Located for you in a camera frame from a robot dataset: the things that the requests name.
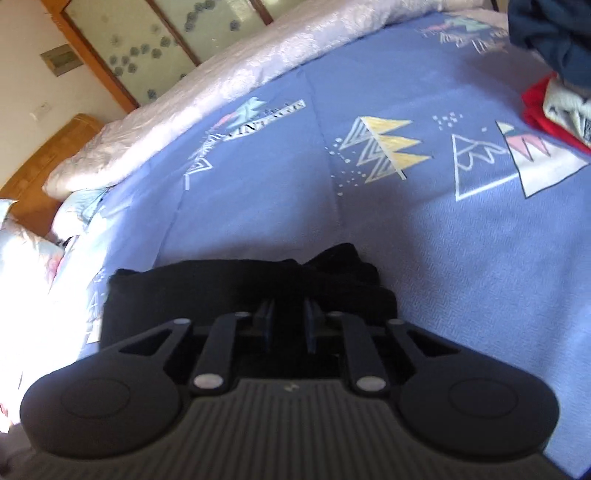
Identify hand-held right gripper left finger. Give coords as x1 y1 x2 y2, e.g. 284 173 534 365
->
117 298 277 397

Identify small floral pillow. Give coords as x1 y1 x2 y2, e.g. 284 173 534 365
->
50 187 114 247

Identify large floral pillow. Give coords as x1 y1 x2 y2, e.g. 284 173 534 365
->
0 198 66 305

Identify wooden headboard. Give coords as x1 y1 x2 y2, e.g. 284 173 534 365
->
0 113 108 241

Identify black pants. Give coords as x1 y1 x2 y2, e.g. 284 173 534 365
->
99 244 399 358

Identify blue printed bed sheet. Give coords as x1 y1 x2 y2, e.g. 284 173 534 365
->
18 7 591 480

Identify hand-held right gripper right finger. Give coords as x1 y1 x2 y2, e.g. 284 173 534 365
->
304 298 463 394

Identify wooden wardrobe with glass doors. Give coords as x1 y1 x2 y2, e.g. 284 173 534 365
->
41 0 296 112

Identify grey wall panel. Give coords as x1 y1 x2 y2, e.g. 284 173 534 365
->
40 45 78 78

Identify red garment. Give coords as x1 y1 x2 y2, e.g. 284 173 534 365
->
521 75 591 154

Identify white grey garment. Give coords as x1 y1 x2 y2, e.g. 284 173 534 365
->
542 84 591 144

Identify pale pink quilt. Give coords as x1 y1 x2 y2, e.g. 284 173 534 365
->
42 0 513 191

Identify navy blue garment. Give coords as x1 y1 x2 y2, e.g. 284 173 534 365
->
507 0 591 90

